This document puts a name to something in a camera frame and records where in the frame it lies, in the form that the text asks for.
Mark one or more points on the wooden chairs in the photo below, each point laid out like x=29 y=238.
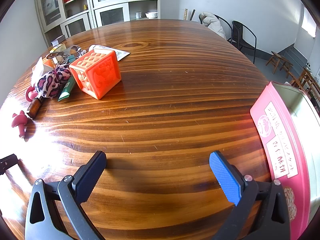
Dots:
x=306 y=80

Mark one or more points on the green tube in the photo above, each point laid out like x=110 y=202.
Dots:
x=65 y=91

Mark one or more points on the wooden stool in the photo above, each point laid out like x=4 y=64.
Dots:
x=286 y=63
x=275 y=56

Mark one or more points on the window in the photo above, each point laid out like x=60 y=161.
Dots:
x=308 y=22

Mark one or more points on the white carton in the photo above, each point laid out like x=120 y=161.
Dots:
x=50 y=5

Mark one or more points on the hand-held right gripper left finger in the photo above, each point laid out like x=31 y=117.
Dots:
x=92 y=173

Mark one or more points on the beige notched stick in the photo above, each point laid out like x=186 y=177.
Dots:
x=185 y=13

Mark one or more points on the yellow thread spool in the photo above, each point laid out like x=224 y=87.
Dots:
x=85 y=7

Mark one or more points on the white bowl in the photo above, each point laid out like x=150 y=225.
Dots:
x=151 y=15

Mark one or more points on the white cream tube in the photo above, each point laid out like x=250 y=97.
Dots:
x=120 y=53

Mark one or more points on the pink biscuit box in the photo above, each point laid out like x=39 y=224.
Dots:
x=280 y=140

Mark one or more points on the yellow medicine box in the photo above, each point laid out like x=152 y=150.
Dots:
x=58 y=48

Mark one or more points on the black metal chair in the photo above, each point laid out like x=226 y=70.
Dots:
x=237 y=30
x=228 y=25

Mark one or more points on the dark stick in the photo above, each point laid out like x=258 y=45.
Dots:
x=192 y=15

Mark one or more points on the grey stairs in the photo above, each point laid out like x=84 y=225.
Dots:
x=292 y=55

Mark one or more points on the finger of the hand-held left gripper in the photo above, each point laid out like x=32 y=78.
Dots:
x=7 y=161

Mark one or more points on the beige jacket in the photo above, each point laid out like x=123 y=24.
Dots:
x=212 y=22

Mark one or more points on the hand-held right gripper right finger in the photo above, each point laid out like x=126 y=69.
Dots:
x=225 y=180

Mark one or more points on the cream corner shelf cabinet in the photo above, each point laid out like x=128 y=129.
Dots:
x=111 y=15

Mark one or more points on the white mug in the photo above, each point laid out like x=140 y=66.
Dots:
x=138 y=15

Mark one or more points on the small teal tube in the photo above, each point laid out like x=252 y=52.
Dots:
x=72 y=58

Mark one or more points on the orange embossed toy cube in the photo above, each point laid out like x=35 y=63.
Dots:
x=100 y=75

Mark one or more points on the cream glass-door cabinet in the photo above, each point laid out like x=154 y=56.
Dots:
x=75 y=26

